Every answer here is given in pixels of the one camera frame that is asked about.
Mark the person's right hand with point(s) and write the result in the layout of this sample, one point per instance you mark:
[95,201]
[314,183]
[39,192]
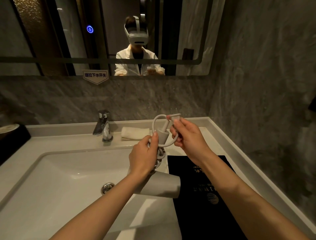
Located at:
[192,143]

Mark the person's left hand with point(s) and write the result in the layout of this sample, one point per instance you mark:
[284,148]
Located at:
[142,158]

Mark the person's right thumb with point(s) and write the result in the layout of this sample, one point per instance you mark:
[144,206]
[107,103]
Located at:
[175,137]

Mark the person's left thumb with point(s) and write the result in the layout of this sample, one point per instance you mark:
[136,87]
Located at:
[154,141]

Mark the person's right forearm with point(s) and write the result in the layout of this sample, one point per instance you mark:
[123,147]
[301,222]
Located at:
[242,197]

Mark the person's left forearm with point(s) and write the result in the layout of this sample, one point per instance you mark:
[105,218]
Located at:
[103,207]

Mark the folded white towel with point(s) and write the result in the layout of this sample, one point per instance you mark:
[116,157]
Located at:
[134,133]

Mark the clear drinking glass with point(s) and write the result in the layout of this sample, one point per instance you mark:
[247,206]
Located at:
[178,114]

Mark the chrome sink faucet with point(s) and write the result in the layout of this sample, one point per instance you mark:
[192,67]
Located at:
[103,128]

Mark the chrome sink drain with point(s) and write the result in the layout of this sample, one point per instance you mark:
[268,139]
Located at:
[107,188]

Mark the black mat with gold print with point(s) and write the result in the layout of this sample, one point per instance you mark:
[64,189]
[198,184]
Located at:
[197,212]

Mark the white label sticker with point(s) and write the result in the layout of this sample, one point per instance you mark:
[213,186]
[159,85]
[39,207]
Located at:
[95,75]

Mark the white ceramic sink basin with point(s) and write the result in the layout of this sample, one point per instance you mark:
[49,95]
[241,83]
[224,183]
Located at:
[61,173]

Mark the blue glowing touch button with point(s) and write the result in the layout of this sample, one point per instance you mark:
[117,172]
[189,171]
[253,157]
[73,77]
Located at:
[89,29]

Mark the black tray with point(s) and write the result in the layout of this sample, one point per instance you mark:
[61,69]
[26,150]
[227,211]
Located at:
[12,145]

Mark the small round dish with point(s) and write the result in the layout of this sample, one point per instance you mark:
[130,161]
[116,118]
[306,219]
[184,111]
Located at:
[8,129]

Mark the wall mirror with dark frame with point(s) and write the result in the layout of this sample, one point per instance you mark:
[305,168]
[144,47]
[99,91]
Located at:
[74,37]

